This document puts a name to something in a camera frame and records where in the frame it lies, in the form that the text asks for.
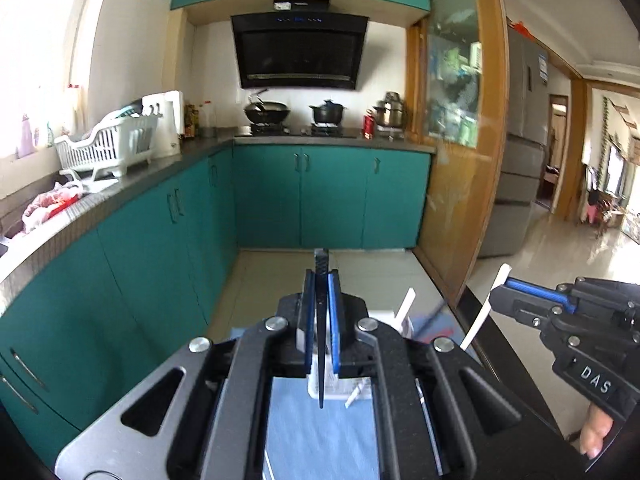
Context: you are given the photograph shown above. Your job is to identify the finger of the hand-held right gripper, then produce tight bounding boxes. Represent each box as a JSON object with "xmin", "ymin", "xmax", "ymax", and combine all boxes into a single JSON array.
[
  {"xmin": 488, "ymin": 284, "xmax": 554, "ymax": 329},
  {"xmin": 503, "ymin": 281, "xmax": 574, "ymax": 307}
]

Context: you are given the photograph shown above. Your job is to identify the stainless steel pot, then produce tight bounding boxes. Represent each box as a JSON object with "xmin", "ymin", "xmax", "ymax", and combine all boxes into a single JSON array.
[{"xmin": 373, "ymin": 91, "xmax": 405, "ymax": 128}]

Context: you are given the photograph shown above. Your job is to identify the blue table mat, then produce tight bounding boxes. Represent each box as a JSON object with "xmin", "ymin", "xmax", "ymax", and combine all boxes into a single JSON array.
[{"xmin": 232, "ymin": 310, "xmax": 483, "ymax": 480}]

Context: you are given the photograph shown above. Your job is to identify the purple bottle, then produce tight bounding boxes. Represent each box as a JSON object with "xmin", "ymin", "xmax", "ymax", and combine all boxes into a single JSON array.
[{"xmin": 17, "ymin": 113, "xmax": 37, "ymax": 159}]

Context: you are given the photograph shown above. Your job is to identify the silver refrigerator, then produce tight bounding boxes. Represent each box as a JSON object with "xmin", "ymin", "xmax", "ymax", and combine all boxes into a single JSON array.
[{"xmin": 477, "ymin": 22, "xmax": 551, "ymax": 259}]

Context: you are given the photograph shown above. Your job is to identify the wooden doorway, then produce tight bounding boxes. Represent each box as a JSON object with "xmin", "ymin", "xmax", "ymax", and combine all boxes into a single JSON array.
[{"xmin": 534, "ymin": 91, "xmax": 587, "ymax": 221}]

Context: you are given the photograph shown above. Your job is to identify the white slotted utensil basket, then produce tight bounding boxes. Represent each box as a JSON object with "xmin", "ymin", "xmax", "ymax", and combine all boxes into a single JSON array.
[{"xmin": 299, "ymin": 310, "xmax": 416, "ymax": 407}]

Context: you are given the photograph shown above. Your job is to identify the black range hood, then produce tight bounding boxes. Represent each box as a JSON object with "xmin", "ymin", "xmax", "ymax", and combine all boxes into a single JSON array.
[{"xmin": 231, "ymin": 0, "xmax": 370, "ymax": 92}]

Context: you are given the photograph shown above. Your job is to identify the person's right hand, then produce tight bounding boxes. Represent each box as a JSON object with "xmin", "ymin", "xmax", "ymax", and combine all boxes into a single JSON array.
[{"xmin": 579, "ymin": 405, "xmax": 616, "ymax": 459}]

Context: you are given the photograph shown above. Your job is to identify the black utensil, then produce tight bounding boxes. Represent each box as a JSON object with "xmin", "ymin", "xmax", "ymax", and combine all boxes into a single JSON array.
[{"xmin": 312, "ymin": 247, "xmax": 334, "ymax": 411}]

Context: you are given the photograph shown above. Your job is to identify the black cooking pot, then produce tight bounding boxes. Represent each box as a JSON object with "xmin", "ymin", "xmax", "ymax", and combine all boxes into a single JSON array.
[{"xmin": 308, "ymin": 99, "xmax": 346, "ymax": 125}]

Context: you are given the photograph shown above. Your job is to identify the small white utensil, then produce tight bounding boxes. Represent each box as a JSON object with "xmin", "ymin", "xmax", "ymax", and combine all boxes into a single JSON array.
[{"xmin": 344, "ymin": 382, "xmax": 369, "ymax": 410}]

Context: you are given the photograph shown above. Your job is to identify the gas stove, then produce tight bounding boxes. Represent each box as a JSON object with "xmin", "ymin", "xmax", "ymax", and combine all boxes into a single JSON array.
[{"xmin": 234, "ymin": 122, "xmax": 359, "ymax": 140}]

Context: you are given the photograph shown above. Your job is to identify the white dish rack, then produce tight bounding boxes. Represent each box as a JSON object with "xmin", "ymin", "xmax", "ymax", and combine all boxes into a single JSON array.
[{"xmin": 53, "ymin": 105, "xmax": 164, "ymax": 184}]

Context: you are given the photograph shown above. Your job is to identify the tapered white plastic utensil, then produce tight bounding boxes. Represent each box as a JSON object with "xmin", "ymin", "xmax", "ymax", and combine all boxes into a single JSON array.
[{"xmin": 459, "ymin": 263, "xmax": 512, "ymax": 351}]

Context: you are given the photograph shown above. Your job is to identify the black wok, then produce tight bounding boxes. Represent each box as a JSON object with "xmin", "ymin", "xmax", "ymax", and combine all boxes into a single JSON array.
[{"xmin": 243, "ymin": 88, "xmax": 292, "ymax": 126}]

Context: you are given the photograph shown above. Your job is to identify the kitchen window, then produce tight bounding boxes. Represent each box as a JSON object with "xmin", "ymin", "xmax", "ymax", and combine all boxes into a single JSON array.
[{"xmin": 0, "ymin": 0, "xmax": 119, "ymax": 162}]

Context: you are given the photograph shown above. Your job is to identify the teal base cabinets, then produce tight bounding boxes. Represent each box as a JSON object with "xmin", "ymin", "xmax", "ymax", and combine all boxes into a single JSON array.
[{"xmin": 0, "ymin": 141, "xmax": 434, "ymax": 461}]

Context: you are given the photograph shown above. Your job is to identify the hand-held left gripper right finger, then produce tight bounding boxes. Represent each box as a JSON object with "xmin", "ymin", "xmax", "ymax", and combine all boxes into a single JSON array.
[{"xmin": 326, "ymin": 269, "xmax": 587, "ymax": 480}]

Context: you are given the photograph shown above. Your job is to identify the wood framed glass door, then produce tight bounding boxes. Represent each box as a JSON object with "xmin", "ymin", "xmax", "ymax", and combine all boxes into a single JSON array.
[{"xmin": 405, "ymin": 0, "xmax": 511, "ymax": 307}]

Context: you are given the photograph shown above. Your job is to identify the dark sauce bottles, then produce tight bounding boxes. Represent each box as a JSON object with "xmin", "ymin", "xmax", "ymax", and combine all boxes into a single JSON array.
[{"xmin": 184, "ymin": 102, "xmax": 201, "ymax": 139}]

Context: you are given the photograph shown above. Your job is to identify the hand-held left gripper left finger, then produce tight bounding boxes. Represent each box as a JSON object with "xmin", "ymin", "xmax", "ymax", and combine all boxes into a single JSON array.
[{"xmin": 54, "ymin": 269, "xmax": 319, "ymax": 480}]

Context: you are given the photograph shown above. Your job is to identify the plastic bag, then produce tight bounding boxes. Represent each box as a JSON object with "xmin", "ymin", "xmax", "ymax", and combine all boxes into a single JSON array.
[{"xmin": 21, "ymin": 182, "xmax": 85, "ymax": 234}]

